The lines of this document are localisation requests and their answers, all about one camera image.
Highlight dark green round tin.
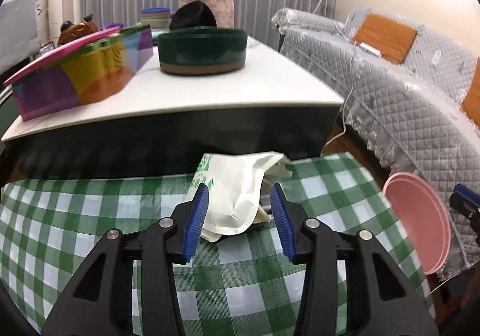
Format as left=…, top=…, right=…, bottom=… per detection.
left=157, top=27, right=247, bottom=76

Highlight grey quilted sofa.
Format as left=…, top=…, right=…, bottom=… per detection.
left=270, top=6, right=480, bottom=283

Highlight pink trash bucket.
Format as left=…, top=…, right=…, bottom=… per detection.
left=382, top=172, right=452, bottom=275

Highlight covered television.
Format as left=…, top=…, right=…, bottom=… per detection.
left=0, top=0, right=40, bottom=73

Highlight cream paper bag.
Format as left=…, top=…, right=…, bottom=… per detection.
left=187, top=152, right=292, bottom=243

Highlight stacked coloured bowls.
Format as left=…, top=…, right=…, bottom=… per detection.
left=140, top=6, right=171, bottom=30

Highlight colourful storage box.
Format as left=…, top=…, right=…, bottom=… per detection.
left=4, top=25, right=153, bottom=121

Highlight orange cushion far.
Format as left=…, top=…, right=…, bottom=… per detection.
left=353, top=14, right=417, bottom=65

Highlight small photo frame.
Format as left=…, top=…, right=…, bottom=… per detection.
left=38, top=41, right=55, bottom=56

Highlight white top coffee table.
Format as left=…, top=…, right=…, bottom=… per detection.
left=1, top=39, right=343, bottom=179

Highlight orange cushion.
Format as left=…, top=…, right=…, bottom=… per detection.
left=353, top=14, right=417, bottom=65
left=460, top=58, right=480, bottom=126

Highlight orange cushion near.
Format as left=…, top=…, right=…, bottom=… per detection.
left=460, top=58, right=480, bottom=126

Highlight white power cable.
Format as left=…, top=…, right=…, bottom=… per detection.
left=324, top=22, right=362, bottom=148

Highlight pink quilted basket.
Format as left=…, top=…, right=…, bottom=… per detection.
left=179, top=0, right=235, bottom=28

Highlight white power strip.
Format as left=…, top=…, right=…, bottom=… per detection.
left=359, top=42, right=382, bottom=58

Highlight green checkered tablecloth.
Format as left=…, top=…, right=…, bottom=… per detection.
left=0, top=153, right=433, bottom=335

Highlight black hat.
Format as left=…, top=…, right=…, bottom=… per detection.
left=168, top=1, right=217, bottom=30

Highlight brown figurine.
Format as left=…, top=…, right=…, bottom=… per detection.
left=58, top=14, right=99, bottom=46

